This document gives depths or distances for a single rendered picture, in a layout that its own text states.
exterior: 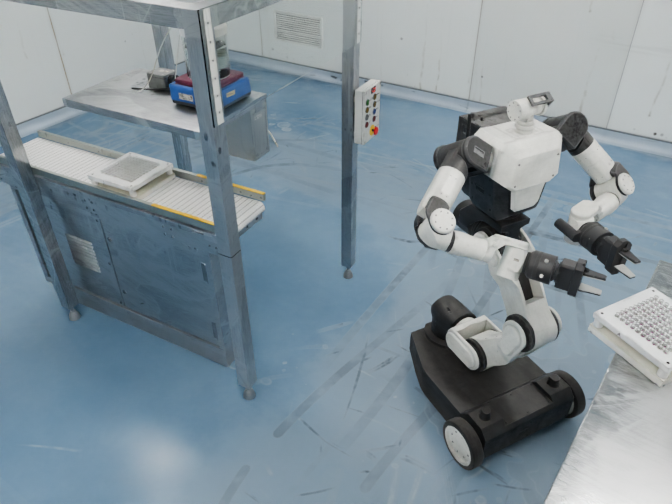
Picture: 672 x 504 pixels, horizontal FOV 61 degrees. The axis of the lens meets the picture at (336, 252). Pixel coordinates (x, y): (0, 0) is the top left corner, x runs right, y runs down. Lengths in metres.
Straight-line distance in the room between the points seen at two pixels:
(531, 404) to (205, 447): 1.33
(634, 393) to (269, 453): 1.41
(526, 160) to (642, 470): 0.93
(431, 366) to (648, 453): 1.18
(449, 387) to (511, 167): 1.01
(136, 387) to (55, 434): 0.37
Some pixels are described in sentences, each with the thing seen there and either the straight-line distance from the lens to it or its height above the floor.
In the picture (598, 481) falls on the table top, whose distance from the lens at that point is 1.50.
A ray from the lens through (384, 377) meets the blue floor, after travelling 2.72.
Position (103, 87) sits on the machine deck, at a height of 1.27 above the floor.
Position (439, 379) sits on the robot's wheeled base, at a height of 0.17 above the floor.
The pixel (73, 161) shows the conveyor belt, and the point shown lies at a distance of 2.89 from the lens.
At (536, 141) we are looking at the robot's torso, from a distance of 1.96.
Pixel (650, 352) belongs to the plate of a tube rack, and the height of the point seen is 0.93.
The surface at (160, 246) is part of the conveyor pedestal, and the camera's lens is 2.54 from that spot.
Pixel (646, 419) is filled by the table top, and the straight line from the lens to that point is 1.66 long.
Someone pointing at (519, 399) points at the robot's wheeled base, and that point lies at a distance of 2.49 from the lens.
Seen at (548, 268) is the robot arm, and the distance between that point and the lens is 1.76.
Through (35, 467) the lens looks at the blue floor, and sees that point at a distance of 2.71.
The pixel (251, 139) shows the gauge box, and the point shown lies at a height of 1.13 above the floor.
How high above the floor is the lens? 2.02
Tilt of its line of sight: 36 degrees down
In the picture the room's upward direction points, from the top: straight up
